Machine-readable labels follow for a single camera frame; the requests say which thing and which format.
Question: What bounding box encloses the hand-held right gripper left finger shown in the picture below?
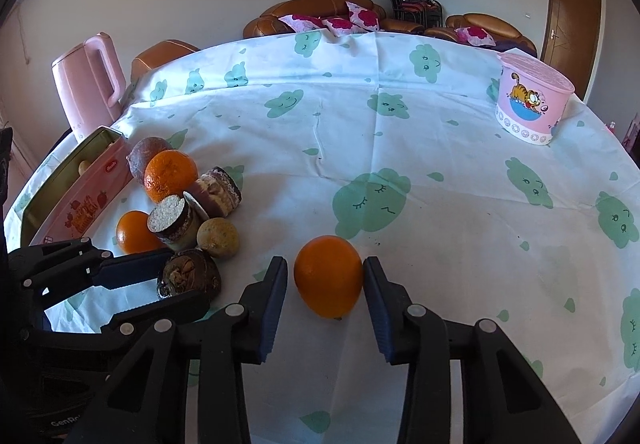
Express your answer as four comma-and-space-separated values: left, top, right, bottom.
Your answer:
65, 255, 289, 444

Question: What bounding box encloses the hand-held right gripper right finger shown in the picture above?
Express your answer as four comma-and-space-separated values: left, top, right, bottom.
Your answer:
362, 257, 583, 444

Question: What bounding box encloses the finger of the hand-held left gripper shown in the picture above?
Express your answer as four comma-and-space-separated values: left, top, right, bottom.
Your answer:
7, 237, 176, 295
97, 293, 211, 337

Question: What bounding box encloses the brown cake roll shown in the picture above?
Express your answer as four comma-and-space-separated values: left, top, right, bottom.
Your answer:
156, 249, 222, 301

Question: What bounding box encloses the white-ended dark cake roll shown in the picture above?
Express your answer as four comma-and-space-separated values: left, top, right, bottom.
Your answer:
146, 191, 208, 252

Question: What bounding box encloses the smooth orange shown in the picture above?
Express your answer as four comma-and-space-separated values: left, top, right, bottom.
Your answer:
293, 235, 363, 320

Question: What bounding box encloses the pink tin box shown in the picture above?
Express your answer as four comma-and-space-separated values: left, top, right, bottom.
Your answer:
4, 125, 135, 250

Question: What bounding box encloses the purple mangosteen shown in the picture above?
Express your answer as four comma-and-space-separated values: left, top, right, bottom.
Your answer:
127, 137, 173, 185

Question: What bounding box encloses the small orange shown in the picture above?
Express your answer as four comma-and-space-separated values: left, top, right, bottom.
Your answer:
116, 210, 166, 255

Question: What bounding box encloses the yellow-brown passion fruit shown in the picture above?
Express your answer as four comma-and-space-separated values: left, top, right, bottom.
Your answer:
196, 218, 241, 259

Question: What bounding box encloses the bumpy orange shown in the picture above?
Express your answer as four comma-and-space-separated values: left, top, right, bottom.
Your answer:
144, 150, 199, 204

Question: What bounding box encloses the pink-brown sugared cake roll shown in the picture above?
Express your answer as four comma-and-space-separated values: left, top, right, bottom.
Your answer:
187, 167, 243, 216

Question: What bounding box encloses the white green-cloud tablecloth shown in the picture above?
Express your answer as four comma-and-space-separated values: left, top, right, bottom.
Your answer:
5, 30, 640, 444

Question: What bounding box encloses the pink electric kettle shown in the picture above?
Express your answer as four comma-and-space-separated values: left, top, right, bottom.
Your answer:
51, 32, 126, 142

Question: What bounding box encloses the brown leather chair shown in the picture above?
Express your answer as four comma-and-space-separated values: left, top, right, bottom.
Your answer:
131, 39, 201, 80

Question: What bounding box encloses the pink cartoon cat bucket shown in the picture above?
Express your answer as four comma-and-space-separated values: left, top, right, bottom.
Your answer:
495, 52, 576, 146

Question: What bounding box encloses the white pink-flower cushion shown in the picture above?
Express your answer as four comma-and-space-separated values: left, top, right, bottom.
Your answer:
455, 26, 497, 48
346, 1, 383, 32
278, 13, 323, 32
321, 16, 358, 36

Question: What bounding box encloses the brown leather sofa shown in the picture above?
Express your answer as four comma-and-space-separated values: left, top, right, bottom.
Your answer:
243, 0, 426, 39

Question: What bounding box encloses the stack of dark chairs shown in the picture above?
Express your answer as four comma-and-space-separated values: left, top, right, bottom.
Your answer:
389, 0, 444, 28

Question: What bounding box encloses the brown leather armchair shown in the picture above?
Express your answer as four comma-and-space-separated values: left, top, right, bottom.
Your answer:
425, 13, 538, 58

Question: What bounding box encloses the brown wooden door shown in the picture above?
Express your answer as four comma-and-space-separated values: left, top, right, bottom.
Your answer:
540, 0, 602, 101

